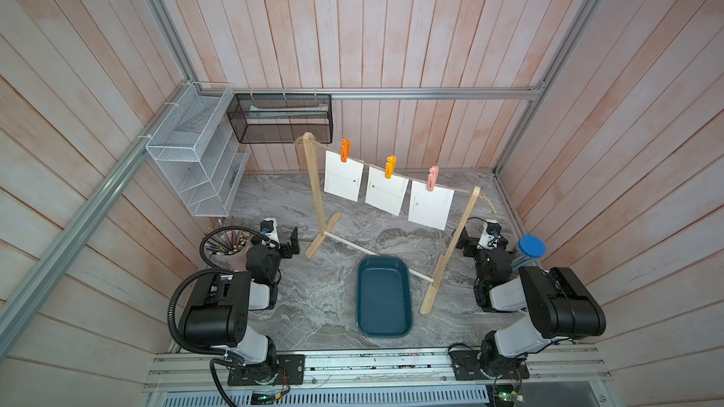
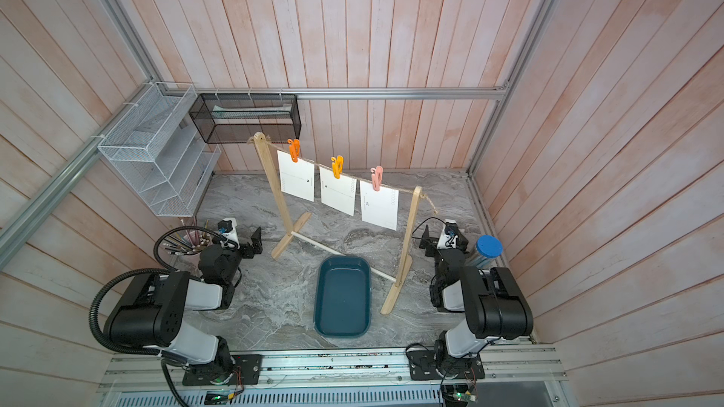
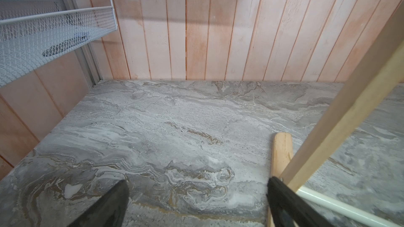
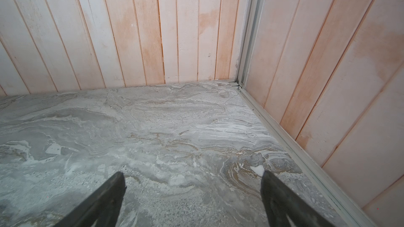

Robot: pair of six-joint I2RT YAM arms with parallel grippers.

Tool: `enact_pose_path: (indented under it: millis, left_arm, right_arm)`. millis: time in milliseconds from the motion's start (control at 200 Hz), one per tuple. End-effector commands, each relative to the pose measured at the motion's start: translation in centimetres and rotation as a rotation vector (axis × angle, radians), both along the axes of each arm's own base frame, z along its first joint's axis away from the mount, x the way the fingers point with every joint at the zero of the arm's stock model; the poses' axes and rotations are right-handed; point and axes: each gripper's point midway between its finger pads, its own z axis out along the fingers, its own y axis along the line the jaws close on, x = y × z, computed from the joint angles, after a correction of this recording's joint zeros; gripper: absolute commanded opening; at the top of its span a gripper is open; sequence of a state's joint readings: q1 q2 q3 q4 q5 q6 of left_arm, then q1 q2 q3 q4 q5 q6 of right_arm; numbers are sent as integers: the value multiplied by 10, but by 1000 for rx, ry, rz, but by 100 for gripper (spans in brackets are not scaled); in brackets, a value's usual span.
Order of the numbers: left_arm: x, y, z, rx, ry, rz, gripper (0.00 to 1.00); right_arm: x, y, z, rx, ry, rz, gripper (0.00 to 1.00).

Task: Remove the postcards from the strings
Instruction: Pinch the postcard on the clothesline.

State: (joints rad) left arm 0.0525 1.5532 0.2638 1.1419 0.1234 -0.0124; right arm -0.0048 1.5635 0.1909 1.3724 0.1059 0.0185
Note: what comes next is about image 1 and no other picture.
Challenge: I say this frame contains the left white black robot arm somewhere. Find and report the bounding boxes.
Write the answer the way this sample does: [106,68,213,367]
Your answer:
[167,219,300,384]

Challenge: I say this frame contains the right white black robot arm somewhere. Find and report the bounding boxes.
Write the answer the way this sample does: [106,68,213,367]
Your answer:
[449,220,606,379]

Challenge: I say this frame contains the pink clothespin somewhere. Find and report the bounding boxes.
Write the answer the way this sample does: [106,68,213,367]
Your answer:
[426,166,439,191]

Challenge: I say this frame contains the white wire mesh shelf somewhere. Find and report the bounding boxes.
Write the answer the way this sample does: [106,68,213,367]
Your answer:
[146,82,251,218]

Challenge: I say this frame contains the white postcard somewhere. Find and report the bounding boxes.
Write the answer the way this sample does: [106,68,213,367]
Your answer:
[365,167,409,216]
[324,151,365,202]
[408,181,454,231]

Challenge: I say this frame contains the dark teal plastic tray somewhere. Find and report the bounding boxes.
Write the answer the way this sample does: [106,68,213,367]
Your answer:
[356,256,414,338]

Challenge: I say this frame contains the dark orange clothespin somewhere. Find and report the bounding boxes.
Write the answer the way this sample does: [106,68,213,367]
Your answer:
[341,139,351,163]

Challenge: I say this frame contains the pink pencil cup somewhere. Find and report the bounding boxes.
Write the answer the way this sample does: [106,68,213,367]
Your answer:
[200,217,254,271]

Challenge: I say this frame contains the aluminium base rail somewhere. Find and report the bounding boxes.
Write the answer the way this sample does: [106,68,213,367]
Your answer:
[140,347,615,407]

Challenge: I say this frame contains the yellow orange clothespin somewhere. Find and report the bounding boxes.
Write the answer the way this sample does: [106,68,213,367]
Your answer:
[385,156,397,179]

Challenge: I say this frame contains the black mesh basket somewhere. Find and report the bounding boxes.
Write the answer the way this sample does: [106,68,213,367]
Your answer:
[226,93,334,144]

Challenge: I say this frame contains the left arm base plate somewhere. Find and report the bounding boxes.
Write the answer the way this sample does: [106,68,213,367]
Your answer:
[227,353,305,386]

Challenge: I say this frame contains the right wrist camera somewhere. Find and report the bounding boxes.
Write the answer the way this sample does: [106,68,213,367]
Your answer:
[478,220,502,250]

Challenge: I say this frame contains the blue lid clear jar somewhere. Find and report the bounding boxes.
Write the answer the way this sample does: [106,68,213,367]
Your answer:
[513,235,547,269]

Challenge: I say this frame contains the jute string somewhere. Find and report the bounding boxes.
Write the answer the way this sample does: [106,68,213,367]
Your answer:
[293,136,498,215]

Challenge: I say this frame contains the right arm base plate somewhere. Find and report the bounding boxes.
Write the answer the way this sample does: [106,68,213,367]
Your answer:
[448,348,530,381]

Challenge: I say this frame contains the wooden drying rack frame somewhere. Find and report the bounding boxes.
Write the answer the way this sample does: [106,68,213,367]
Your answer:
[301,132,483,316]

